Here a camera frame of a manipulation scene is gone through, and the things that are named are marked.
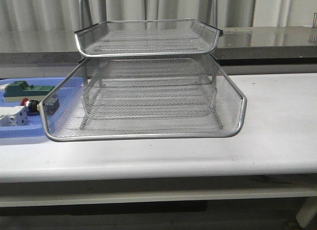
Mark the silver mesh tray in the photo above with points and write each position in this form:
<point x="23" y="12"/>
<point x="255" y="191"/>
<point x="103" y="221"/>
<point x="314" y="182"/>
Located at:
<point x="225" y="120"/>
<point x="147" y="37"/>
<point x="109" y="103"/>

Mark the blue plastic tray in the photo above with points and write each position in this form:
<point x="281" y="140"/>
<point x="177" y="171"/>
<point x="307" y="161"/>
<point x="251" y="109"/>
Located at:
<point x="68" y="95"/>

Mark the red emergency stop button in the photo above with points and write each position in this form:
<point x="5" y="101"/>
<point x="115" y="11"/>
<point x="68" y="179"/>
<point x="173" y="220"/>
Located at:
<point x="32" y="106"/>

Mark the green and white terminal block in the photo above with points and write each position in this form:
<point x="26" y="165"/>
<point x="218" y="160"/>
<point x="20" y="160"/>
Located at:
<point x="18" y="90"/>

